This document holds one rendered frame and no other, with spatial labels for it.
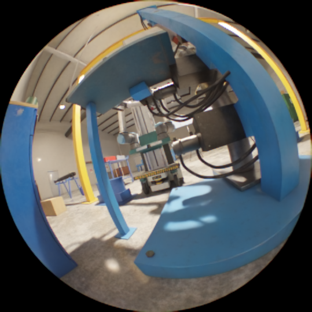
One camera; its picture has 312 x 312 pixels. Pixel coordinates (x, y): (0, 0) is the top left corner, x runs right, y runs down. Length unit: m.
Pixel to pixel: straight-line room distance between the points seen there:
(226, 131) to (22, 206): 1.04
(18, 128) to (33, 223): 0.46
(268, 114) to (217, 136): 0.28
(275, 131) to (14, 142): 1.08
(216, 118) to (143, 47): 0.55
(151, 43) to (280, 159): 0.77
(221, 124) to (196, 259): 0.57
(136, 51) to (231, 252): 0.91
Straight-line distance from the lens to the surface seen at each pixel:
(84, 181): 2.35
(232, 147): 0.85
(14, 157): 0.65
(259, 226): 0.43
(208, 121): 0.54
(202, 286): 0.45
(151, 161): 1.71
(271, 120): 0.45
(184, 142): 0.67
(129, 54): 0.65
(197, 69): 0.74
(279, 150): 0.46
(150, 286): 0.49
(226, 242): 0.39
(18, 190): 0.62
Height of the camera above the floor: 0.43
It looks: 3 degrees up
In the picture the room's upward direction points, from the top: 17 degrees counter-clockwise
